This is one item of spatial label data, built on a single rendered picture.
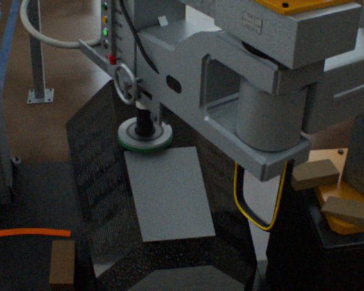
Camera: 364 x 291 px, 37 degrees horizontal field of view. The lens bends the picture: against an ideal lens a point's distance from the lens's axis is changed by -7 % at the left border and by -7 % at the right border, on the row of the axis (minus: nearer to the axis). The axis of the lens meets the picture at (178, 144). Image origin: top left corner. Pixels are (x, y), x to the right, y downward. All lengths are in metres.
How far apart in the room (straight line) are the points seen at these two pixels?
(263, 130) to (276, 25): 0.35
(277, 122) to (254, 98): 0.09
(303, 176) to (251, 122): 0.70
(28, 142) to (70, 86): 0.77
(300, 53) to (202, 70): 0.43
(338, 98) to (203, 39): 0.43
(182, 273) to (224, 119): 0.54
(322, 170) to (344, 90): 0.65
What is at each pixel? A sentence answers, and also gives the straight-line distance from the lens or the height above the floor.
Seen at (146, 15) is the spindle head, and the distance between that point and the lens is 1.95.
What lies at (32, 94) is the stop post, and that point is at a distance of 4.38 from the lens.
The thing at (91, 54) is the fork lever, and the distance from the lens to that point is 2.43.
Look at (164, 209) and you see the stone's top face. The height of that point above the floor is 0.82.
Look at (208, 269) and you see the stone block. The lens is 1.94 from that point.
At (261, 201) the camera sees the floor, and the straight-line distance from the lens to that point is 3.37.
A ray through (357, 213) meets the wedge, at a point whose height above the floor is 0.82.
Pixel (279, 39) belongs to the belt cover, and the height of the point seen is 1.63.
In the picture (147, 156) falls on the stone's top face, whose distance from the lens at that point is 2.27.
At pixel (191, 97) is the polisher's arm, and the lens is 1.77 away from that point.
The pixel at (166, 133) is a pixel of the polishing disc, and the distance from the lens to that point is 2.30.
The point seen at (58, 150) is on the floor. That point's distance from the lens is 3.75.
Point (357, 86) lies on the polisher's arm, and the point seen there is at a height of 1.38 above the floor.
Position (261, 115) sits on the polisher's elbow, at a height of 1.36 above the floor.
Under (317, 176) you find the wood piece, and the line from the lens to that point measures 2.25.
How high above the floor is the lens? 2.18
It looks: 35 degrees down
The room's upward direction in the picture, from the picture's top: 2 degrees clockwise
